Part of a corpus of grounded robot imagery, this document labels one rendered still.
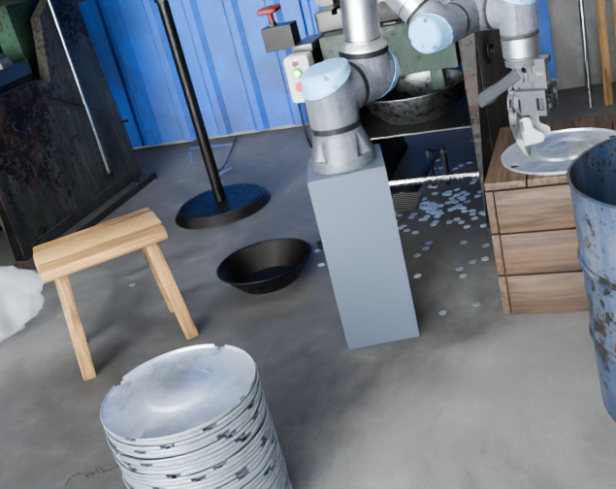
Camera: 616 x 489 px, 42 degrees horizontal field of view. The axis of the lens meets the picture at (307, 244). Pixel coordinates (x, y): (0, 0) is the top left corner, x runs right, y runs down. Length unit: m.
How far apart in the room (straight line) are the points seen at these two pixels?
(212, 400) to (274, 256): 1.18
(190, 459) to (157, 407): 0.12
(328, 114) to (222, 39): 2.30
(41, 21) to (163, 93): 1.00
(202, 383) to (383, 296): 0.62
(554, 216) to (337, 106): 0.55
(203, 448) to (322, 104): 0.81
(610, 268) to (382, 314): 0.70
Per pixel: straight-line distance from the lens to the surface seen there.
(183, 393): 1.48
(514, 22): 1.67
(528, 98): 1.70
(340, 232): 1.87
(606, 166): 1.67
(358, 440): 1.71
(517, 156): 2.02
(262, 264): 2.56
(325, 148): 1.84
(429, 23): 1.59
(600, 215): 1.40
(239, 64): 4.05
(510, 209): 1.90
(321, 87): 1.80
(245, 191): 3.20
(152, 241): 2.16
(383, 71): 1.92
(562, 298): 2.00
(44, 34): 3.50
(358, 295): 1.94
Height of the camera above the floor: 1.03
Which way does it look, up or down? 23 degrees down
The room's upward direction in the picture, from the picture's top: 14 degrees counter-clockwise
